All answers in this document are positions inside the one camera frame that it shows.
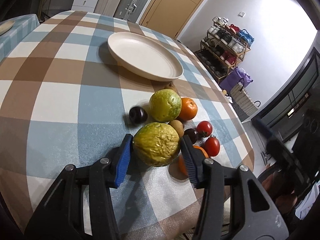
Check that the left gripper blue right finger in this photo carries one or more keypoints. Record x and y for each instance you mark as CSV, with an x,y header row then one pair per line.
x,y
253,214

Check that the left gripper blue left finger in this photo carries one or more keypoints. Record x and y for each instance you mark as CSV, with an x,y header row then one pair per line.
x,y
78,204

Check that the red tomato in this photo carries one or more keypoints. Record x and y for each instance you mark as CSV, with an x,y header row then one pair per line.
x,y
212,146
204,129

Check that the orange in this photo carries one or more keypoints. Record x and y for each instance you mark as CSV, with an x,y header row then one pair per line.
x,y
181,163
188,110

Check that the dark purple plum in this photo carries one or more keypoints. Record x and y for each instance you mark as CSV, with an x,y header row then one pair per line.
x,y
138,115
192,134

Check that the wrinkled yellow-green guava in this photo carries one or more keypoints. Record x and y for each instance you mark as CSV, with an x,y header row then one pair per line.
x,y
156,144

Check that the brown kiwi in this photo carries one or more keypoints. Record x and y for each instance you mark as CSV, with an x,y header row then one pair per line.
x,y
178,126
171,86

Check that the smooth green guava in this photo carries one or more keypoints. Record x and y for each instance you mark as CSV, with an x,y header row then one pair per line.
x,y
165,105

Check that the woven striped basket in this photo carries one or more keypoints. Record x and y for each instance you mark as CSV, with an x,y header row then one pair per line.
x,y
243,105

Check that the purple bag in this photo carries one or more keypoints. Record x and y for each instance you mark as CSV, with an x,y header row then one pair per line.
x,y
238,75

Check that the checkered tablecloth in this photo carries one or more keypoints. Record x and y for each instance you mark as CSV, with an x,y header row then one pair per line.
x,y
64,100

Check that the wooden shoe rack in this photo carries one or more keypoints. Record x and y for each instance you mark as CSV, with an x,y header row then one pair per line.
x,y
223,48

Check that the cream round plate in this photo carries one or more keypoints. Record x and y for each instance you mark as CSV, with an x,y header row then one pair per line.
x,y
144,57

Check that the side table blue checkered cloth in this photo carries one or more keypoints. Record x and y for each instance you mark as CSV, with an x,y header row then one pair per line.
x,y
20,30

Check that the wooden door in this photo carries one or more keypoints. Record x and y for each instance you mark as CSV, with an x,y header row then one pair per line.
x,y
168,16

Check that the small beige plate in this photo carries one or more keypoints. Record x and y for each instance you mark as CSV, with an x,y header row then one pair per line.
x,y
6,26

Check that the silver suitcase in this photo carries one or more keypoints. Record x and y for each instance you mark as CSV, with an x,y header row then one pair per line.
x,y
129,10

